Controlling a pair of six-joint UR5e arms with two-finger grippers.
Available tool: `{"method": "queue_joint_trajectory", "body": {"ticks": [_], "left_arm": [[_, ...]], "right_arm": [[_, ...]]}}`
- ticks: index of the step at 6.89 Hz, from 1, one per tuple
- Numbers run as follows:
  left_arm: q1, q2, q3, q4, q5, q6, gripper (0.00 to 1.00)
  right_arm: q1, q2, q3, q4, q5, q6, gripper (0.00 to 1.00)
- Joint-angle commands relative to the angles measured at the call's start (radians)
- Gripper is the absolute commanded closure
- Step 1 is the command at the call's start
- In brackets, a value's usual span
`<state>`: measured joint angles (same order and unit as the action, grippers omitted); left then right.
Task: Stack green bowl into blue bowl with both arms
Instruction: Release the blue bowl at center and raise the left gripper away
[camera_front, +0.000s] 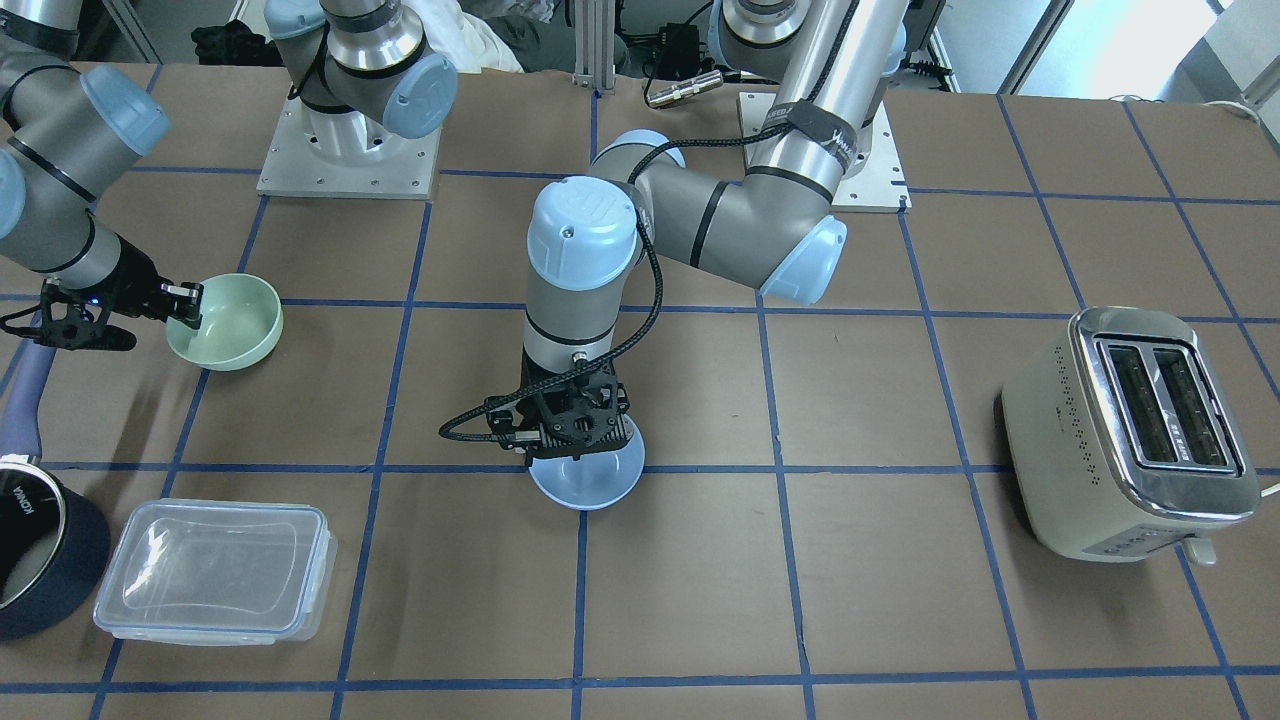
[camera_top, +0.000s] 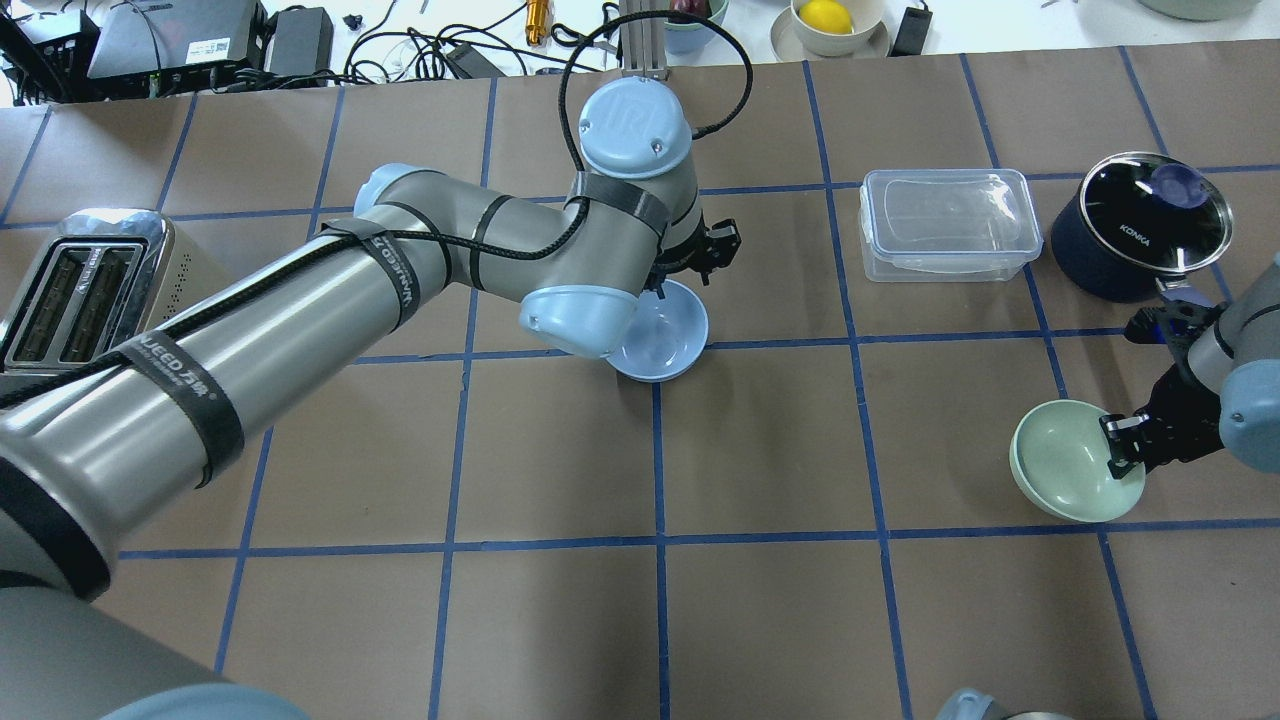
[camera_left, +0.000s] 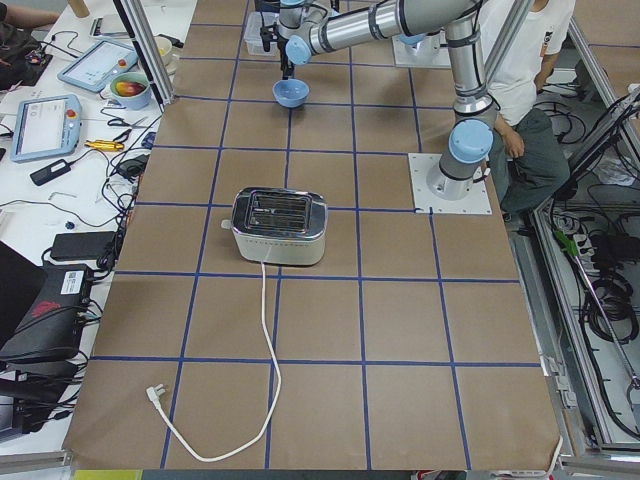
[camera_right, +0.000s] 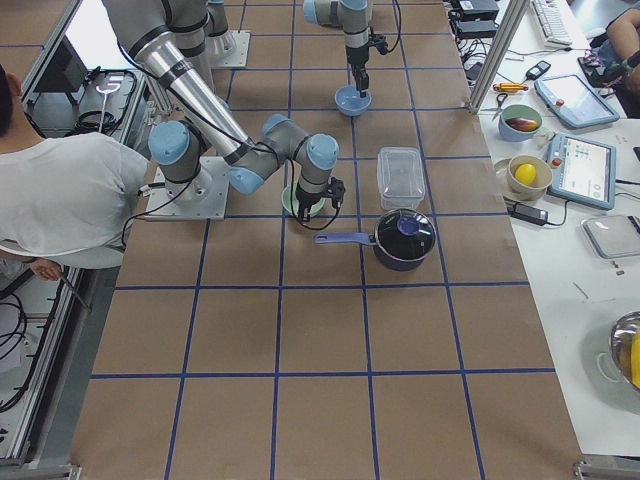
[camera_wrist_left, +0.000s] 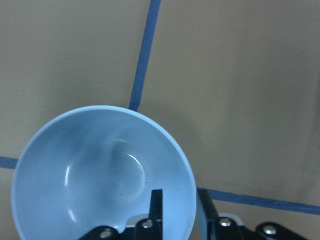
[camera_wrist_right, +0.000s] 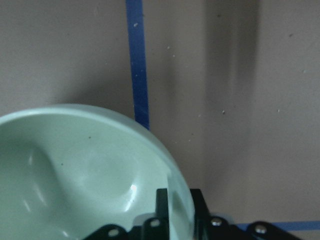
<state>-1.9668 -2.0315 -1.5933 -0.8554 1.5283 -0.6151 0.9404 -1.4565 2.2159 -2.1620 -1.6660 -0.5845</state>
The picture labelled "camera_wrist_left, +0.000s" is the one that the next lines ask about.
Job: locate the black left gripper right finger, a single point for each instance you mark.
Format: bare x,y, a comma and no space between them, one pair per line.
214,225

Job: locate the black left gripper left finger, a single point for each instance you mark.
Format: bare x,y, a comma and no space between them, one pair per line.
151,227

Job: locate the blue bowl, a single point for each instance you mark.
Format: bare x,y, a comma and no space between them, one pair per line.
97,166

